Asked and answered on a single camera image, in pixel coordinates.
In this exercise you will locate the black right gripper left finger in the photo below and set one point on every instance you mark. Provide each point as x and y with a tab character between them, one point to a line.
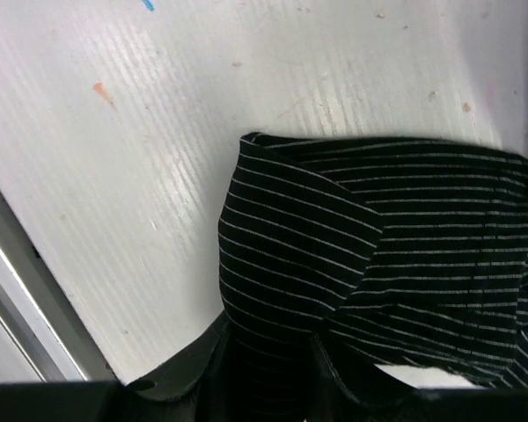
188	387

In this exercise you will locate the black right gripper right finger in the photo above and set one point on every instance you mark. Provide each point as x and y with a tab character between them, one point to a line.
347	389

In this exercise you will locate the black striped underwear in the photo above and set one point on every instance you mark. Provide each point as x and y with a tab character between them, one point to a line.
405	251

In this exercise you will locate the aluminium front rail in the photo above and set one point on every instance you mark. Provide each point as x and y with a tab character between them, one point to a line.
42	339

